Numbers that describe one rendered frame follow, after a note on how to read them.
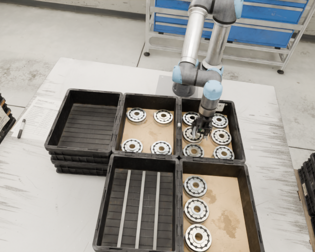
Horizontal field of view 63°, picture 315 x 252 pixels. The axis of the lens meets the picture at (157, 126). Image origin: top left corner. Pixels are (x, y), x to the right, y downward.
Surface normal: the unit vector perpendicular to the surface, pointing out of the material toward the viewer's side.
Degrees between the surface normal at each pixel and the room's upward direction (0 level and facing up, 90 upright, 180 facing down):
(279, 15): 90
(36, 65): 0
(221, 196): 0
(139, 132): 0
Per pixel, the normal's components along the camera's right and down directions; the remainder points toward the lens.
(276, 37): -0.15, 0.74
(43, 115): 0.06, -0.65
